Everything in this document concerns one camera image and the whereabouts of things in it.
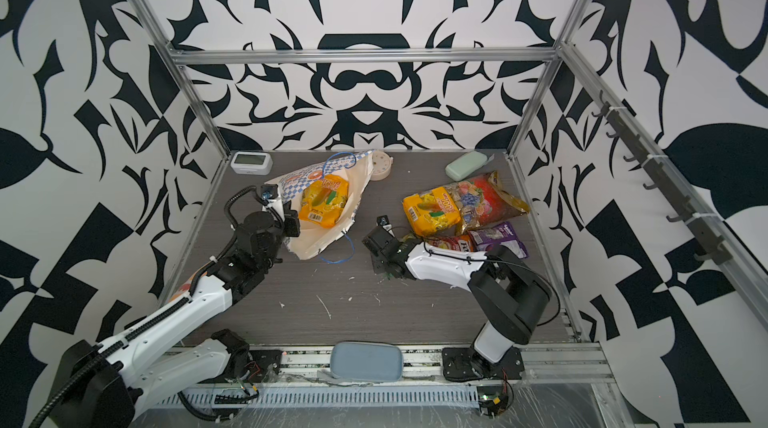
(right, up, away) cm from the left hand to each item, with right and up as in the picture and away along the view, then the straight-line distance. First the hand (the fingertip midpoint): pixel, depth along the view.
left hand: (288, 197), depth 78 cm
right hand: (+25, -17, +12) cm, 32 cm away
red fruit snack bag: (+57, -2, +21) cm, 61 cm away
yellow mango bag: (+5, -2, +22) cm, 22 cm away
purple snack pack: (+62, -13, +18) cm, 66 cm away
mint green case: (+55, +10, +36) cm, 67 cm away
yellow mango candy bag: (+40, -5, +19) cm, 44 cm away
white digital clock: (-25, +11, +35) cm, 44 cm away
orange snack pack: (+48, -15, +16) cm, 53 cm away
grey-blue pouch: (+20, -39, -5) cm, 44 cm away
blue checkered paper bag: (+4, -12, +10) cm, 16 cm away
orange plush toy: (-29, -24, +3) cm, 38 cm away
